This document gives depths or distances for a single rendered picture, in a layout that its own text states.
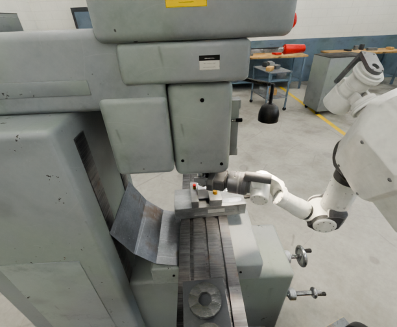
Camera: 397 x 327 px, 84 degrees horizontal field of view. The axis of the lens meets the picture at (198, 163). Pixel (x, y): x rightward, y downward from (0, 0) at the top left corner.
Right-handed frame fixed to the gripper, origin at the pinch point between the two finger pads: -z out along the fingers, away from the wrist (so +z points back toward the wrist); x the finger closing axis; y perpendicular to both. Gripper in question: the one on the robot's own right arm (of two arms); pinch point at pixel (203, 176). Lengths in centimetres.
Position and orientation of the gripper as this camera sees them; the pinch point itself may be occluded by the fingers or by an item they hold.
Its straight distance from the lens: 89.8
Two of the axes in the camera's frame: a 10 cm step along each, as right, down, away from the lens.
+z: 9.4, 1.4, -3.0
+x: -3.3, 5.3, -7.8
